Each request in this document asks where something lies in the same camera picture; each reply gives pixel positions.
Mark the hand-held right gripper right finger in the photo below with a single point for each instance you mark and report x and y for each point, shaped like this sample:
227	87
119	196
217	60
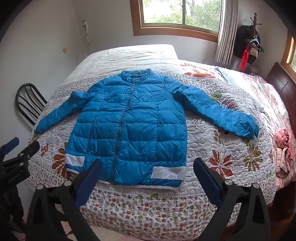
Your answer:
208	178

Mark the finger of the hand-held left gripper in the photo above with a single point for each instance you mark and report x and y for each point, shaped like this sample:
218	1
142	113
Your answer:
30	148
11	143

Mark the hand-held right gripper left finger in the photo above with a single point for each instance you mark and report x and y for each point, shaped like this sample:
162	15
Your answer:
89	178

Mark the blue puffer jacket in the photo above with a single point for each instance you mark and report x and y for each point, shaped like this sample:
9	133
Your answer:
129	129

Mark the dark hanging clothes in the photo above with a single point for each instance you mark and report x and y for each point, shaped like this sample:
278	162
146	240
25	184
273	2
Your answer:
241	41

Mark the black clothes hanger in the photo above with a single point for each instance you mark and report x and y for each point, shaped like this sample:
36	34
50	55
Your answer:
254	43

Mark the black metal chair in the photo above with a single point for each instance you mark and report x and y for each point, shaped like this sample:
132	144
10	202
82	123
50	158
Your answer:
17	99

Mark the crumpled pink cloth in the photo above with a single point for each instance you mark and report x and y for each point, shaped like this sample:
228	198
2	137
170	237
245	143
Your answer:
283	143

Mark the pink floral blanket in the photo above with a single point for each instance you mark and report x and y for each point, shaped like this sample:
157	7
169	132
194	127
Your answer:
272	97

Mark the light grey cloth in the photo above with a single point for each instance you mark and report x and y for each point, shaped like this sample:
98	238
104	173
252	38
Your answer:
231	74

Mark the dark wooden headboard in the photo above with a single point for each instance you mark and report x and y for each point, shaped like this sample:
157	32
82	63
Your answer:
282	83

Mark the red hanging cloth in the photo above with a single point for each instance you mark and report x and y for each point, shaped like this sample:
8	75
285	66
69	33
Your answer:
245	58

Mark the white floral quilt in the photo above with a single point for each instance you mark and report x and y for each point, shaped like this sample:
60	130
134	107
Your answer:
143	58

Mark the beige curtain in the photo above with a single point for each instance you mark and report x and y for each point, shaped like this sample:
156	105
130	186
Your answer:
226	34

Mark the small wooden framed window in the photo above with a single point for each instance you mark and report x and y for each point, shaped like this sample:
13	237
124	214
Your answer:
291	53

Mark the wooden coat rack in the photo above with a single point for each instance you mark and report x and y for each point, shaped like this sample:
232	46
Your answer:
255	23

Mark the white wall device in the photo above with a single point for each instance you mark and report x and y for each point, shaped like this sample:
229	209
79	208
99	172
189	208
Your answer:
85	24

